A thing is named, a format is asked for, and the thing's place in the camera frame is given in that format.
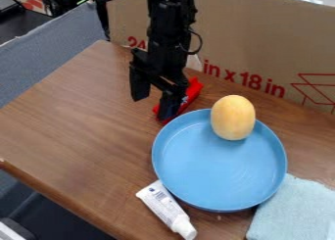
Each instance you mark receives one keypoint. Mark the white cream tube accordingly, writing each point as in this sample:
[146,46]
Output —
[166,208]

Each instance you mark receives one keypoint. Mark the cardboard box wall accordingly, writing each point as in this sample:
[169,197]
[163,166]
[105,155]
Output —
[273,45]

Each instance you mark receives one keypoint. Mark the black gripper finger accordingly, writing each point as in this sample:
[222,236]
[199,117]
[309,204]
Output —
[170,103]

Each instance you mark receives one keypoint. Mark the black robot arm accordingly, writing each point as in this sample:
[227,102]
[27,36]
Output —
[58,7]

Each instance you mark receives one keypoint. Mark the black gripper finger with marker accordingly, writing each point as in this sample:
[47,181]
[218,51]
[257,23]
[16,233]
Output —
[141,84]

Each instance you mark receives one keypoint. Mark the light blue towel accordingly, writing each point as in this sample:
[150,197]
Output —
[298,214]

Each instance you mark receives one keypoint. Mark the yellow potato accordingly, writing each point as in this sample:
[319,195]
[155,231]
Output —
[233,117]

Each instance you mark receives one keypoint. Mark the red rectangular block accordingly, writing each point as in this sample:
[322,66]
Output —
[193,92]

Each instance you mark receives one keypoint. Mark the grey fabric panel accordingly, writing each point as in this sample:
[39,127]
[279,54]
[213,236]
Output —
[31,56]

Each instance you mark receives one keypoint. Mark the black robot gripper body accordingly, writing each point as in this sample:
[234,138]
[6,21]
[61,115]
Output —
[166,57]

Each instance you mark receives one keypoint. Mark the blue round plate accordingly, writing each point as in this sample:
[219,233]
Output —
[218,175]

